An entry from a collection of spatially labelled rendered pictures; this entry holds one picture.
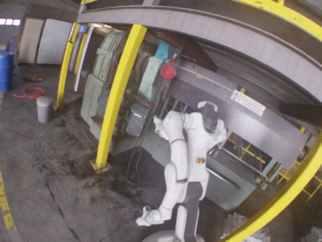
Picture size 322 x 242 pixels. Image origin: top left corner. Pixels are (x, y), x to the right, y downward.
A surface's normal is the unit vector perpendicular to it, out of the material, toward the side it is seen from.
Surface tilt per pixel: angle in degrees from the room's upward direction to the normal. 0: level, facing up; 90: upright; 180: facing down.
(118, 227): 0
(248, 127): 90
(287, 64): 90
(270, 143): 90
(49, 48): 90
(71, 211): 0
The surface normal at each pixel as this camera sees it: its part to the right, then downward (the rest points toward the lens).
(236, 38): -0.54, 0.13
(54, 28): 0.76, 0.50
